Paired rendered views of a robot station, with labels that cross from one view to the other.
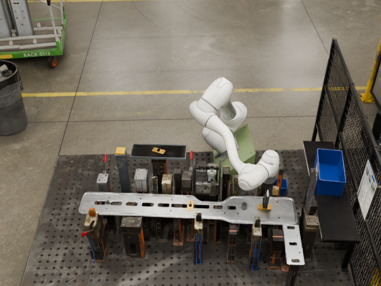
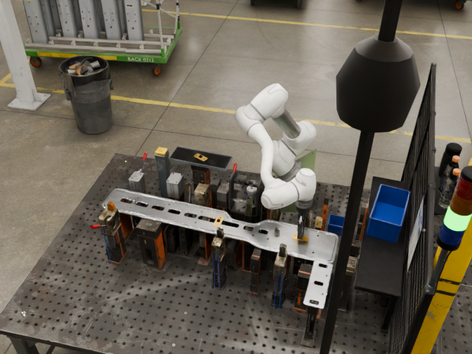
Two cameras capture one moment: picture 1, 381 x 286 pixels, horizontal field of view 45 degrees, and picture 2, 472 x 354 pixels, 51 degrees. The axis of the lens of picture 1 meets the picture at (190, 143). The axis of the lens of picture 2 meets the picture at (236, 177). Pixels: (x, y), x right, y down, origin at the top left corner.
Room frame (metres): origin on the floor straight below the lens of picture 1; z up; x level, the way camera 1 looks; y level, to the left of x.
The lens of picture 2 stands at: (0.05, -0.59, 2.95)
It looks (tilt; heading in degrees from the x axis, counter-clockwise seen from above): 39 degrees down; 14
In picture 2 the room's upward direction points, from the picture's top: straight up
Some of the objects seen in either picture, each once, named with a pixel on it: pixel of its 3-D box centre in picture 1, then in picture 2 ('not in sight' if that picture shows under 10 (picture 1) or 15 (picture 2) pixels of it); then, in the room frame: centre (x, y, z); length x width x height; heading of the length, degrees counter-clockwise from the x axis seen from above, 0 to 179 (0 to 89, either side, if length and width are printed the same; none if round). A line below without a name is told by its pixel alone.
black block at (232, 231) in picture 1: (232, 244); (256, 273); (1.80, -0.26, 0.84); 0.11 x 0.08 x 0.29; 176
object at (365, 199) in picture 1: (367, 190); (416, 235); (1.82, -1.00, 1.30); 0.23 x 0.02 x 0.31; 176
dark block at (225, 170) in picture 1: (225, 192); (266, 216); (2.19, -0.23, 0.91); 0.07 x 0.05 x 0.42; 176
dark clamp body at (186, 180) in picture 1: (187, 194); (225, 212); (2.19, 0.03, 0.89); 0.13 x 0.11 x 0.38; 176
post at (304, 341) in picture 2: (291, 276); (311, 320); (1.57, -0.59, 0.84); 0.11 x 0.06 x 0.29; 176
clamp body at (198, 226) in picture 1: (198, 240); (218, 261); (1.81, -0.04, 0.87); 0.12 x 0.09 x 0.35; 176
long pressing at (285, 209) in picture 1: (187, 207); (214, 222); (1.98, 0.03, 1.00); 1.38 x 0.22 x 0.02; 86
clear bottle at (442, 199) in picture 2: not in sight; (450, 187); (1.92, -1.10, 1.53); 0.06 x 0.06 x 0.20
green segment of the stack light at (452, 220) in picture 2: not in sight; (458, 216); (1.29, -0.98, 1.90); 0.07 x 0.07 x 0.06
